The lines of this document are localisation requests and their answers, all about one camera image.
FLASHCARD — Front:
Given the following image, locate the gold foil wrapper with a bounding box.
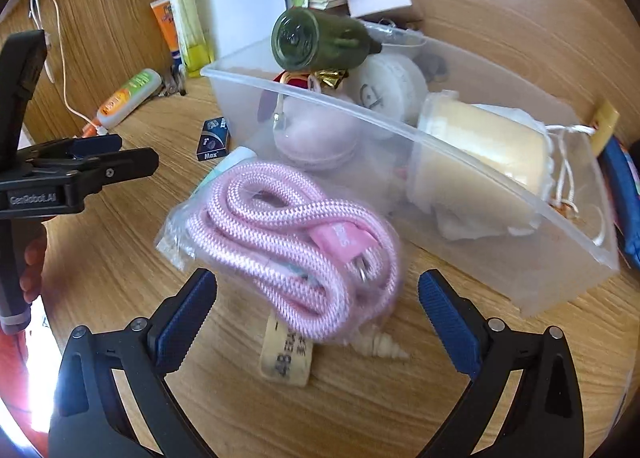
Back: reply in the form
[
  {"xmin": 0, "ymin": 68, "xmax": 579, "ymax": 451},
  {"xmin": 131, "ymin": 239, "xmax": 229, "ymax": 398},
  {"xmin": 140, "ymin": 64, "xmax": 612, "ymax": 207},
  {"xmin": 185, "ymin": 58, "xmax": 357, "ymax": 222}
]
[{"xmin": 312, "ymin": 67, "xmax": 351, "ymax": 89}]

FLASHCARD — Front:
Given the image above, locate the orange sunscreen tube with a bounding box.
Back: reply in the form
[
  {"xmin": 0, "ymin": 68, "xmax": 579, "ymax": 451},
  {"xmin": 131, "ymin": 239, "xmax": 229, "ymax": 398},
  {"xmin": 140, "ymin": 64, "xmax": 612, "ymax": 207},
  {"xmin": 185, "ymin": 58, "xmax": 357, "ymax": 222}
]
[{"xmin": 150, "ymin": 0, "xmax": 181, "ymax": 59}]

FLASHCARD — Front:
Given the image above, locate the white bottle with orange label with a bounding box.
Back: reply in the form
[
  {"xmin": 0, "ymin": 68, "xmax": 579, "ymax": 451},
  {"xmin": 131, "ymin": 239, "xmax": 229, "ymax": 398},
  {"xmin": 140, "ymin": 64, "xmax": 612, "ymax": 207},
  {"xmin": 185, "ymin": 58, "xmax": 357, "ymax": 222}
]
[{"xmin": 97, "ymin": 68, "xmax": 163, "ymax": 129}]

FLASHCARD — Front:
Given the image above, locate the blue pouch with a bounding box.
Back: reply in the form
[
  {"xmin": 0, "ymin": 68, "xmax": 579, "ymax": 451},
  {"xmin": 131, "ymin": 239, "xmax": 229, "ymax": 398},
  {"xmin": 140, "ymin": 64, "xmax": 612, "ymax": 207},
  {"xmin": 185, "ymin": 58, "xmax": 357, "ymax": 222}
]
[{"xmin": 600, "ymin": 135, "xmax": 640, "ymax": 269}]

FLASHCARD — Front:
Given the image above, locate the white cloth drawstring pouch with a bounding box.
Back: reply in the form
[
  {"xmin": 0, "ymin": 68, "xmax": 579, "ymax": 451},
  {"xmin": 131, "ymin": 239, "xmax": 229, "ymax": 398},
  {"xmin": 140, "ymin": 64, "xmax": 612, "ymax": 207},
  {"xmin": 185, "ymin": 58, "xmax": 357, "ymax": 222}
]
[{"xmin": 435, "ymin": 103, "xmax": 608, "ymax": 245}]

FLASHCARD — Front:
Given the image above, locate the metal nail clipper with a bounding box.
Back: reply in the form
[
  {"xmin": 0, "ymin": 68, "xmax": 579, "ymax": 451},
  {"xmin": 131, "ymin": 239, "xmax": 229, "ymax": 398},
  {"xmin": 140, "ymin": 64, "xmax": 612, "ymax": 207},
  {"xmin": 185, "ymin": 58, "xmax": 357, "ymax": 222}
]
[{"xmin": 160, "ymin": 65, "xmax": 188, "ymax": 98}]

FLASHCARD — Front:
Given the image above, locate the cream cylindrical container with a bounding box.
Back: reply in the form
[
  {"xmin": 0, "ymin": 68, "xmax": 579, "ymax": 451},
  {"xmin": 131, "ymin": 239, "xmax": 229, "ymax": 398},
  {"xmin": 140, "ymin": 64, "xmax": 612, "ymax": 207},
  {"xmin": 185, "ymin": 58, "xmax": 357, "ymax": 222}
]
[{"xmin": 405, "ymin": 92, "xmax": 551, "ymax": 219}]

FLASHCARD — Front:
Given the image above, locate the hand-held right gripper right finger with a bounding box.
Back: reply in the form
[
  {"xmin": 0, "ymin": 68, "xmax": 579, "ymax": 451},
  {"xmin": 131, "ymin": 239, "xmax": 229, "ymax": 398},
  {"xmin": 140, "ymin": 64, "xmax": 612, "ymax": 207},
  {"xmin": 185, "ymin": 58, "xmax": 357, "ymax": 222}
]
[{"xmin": 417, "ymin": 269, "xmax": 586, "ymax": 458}]

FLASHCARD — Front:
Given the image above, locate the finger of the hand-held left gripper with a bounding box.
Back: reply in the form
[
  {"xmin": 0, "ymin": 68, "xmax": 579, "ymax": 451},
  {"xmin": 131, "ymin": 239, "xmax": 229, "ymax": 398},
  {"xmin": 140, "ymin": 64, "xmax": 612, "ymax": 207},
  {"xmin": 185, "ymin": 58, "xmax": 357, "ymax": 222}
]
[
  {"xmin": 35, "ymin": 148, "xmax": 160, "ymax": 210},
  {"xmin": 16, "ymin": 134, "xmax": 124, "ymax": 167}
]

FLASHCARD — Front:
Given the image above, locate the person's left hand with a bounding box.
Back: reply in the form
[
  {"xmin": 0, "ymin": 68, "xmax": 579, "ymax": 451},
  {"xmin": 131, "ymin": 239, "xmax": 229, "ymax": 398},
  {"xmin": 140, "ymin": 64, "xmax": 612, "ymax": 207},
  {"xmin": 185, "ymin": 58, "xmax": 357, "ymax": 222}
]
[{"xmin": 21, "ymin": 233, "xmax": 49, "ymax": 306}]

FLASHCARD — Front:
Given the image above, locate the pink rope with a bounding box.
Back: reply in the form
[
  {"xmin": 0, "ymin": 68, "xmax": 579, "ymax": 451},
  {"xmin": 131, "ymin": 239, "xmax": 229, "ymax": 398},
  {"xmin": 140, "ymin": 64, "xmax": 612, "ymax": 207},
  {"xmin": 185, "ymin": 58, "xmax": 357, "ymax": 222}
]
[{"xmin": 155, "ymin": 158, "xmax": 403, "ymax": 344}]

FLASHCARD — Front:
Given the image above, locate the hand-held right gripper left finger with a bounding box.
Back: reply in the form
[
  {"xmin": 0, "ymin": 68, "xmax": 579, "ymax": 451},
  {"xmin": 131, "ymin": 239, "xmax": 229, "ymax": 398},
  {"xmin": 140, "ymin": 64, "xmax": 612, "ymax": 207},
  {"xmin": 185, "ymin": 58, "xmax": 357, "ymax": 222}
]
[{"xmin": 47, "ymin": 268, "xmax": 218, "ymax": 458}]

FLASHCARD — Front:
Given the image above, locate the yellow-green spray bottle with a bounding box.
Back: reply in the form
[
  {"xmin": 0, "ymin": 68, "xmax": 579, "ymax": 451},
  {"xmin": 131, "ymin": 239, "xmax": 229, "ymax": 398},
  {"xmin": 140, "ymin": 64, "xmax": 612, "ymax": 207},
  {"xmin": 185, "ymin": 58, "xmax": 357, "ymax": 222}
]
[{"xmin": 165, "ymin": 0, "xmax": 210, "ymax": 79}]

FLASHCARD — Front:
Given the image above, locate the pink round case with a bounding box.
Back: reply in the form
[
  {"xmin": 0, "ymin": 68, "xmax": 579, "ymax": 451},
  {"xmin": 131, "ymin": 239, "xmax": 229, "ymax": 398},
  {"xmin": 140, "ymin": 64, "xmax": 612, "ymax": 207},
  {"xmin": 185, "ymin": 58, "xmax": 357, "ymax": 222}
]
[{"xmin": 272, "ymin": 88, "xmax": 358, "ymax": 171}]

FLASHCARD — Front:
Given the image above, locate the white cable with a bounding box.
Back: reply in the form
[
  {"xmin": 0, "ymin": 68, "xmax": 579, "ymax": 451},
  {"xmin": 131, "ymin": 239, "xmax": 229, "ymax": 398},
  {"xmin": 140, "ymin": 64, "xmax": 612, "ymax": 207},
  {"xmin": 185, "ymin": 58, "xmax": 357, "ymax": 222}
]
[{"xmin": 30, "ymin": 0, "xmax": 101, "ymax": 126}]

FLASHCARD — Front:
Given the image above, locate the clear plastic bin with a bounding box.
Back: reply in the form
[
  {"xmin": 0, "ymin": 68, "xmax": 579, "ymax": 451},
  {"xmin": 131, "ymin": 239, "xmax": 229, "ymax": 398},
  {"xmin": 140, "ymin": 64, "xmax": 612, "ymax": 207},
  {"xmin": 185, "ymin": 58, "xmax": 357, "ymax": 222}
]
[{"xmin": 200, "ymin": 20, "xmax": 621, "ymax": 321}]

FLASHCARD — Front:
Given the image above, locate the red velvet pouch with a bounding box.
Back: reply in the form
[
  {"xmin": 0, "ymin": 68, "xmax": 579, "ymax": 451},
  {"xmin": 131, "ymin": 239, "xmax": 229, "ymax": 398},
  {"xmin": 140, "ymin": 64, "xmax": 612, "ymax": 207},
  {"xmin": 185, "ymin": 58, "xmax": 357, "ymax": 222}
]
[{"xmin": 280, "ymin": 70, "xmax": 313, "ymax": 89}]

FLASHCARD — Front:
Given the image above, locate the beige eraser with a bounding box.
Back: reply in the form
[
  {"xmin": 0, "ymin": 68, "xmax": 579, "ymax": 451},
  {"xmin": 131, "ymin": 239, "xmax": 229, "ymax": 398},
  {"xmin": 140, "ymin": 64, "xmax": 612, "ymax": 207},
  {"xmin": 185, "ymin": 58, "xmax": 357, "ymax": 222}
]
[{"xmin": 260, "ymin": 313, "xmax": 313, "ymax": 384}]

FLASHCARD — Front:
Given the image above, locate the wooden desktop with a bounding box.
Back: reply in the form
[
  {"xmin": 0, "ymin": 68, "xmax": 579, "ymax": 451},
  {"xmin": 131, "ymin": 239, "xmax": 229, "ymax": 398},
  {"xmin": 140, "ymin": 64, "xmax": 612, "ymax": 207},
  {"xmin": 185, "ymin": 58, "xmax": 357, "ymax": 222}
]
[{"xmin": 20, "ymin": 0, "xmax": 640, "ymax": 458}]

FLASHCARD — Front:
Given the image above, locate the dark green glass bottle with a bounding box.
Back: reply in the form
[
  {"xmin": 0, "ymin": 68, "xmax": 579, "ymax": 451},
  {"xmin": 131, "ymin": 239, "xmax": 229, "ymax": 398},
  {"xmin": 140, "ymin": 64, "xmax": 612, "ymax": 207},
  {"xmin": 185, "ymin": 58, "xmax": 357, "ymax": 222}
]
[{"xmin": 271, "ymin": 8, "xmax": 383, "ymax": 73}]

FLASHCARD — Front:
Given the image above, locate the small blue box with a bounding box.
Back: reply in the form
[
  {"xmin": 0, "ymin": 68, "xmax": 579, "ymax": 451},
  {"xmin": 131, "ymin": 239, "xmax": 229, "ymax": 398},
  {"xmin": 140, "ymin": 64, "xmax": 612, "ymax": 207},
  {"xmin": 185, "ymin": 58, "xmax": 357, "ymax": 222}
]
[{"xmin": 196, "ymin": 115, "xmax": 232, "ymax": 162}]

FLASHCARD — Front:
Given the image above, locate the large white paper sheet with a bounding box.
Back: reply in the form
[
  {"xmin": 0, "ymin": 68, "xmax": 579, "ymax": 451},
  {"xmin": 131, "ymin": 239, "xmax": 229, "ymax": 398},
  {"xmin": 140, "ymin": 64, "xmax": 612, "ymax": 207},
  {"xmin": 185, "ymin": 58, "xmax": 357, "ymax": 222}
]
[{"xmin": 190, "ymin": 0, "xmax": 288, "ymax": 64}]

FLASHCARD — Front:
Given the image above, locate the frosted white round jar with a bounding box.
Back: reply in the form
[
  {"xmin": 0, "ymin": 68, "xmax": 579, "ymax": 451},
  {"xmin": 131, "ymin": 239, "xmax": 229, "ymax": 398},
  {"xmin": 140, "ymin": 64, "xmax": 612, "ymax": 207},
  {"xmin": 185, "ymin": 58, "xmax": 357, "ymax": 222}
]
[{"xmin": 350, "ymin": 54, "xmax": 430, "ymax": 139}]

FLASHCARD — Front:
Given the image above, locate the small spiral seashell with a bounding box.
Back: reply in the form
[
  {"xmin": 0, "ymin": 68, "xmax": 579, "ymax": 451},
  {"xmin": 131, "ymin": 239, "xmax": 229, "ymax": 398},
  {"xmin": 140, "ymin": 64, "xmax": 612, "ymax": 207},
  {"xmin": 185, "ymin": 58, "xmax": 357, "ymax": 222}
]
[{"xmin": 350, "ymin": 323, "xmax": 411, "ymax": 361}]

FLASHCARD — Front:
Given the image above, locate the red clothing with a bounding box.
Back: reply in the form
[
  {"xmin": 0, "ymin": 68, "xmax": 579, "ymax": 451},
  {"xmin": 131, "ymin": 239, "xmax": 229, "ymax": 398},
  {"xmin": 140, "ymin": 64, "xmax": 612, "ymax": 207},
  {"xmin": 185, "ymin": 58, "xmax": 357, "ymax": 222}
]
[{"xmin": 0, "ymin": 323, "xmax": 68, "ymax": 458}]

